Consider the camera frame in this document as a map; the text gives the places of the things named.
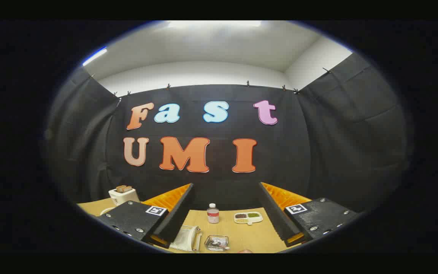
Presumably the clear plastic bottle red label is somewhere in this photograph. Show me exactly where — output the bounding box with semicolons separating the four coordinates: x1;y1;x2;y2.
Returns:
207;203;220;224

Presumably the white wire dish rack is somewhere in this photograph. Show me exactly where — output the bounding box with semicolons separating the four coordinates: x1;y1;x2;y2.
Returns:
100;207;203;252

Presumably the white toaster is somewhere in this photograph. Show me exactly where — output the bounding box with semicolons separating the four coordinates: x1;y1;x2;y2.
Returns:
108;185;140;207

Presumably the white divided dish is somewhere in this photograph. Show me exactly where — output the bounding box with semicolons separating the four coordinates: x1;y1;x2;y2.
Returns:
234;212;263;225

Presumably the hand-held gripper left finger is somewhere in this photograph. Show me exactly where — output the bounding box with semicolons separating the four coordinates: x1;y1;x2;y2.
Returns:
95;183;196;249

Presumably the metal wire basket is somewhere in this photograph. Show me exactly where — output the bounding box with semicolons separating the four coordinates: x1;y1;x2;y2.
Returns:
205;235;230;252

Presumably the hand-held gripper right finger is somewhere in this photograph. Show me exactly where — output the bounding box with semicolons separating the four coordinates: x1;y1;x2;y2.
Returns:
258;182;358;248

